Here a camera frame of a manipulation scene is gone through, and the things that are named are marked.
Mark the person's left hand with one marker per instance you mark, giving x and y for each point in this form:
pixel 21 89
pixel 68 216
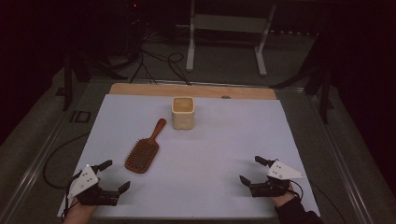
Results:
pixel 79 214

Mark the dark tripod stand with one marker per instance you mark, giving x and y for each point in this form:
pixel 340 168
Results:
pixel 323 90
pixel 68 81

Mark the white metal stand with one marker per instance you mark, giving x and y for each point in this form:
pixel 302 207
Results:
pixel 230 23

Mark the cream square cup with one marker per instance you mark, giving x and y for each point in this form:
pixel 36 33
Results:
pixel 183 119

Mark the white table mat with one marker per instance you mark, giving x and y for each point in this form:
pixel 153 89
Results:
pixel 202 155

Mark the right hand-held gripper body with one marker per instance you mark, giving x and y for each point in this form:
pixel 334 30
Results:
pixel 271 188

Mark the brown wooden hairbrush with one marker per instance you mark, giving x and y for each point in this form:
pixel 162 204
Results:
pixel 141 155

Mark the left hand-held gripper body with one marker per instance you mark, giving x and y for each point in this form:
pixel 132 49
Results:
pixel 90 194

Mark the person's right hand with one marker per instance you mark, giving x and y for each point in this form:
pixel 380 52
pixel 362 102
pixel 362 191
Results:
pixel 283 200

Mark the black floor bracket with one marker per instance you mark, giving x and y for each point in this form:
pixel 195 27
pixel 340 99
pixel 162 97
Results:
pixel 80 116

